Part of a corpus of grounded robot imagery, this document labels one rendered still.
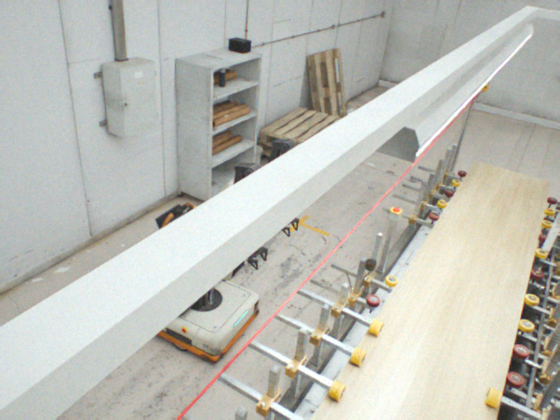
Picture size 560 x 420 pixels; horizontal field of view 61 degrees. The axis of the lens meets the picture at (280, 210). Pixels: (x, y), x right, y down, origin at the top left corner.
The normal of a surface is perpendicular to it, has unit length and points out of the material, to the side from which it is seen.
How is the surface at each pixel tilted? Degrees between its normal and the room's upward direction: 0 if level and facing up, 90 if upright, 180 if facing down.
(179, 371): 0
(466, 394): 0
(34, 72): 90
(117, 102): 90
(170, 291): 90
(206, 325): 0
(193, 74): 90
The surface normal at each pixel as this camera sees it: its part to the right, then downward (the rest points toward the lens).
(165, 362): 0.09, -0.85
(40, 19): 0.85, 0.33
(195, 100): -0.52, 0.40
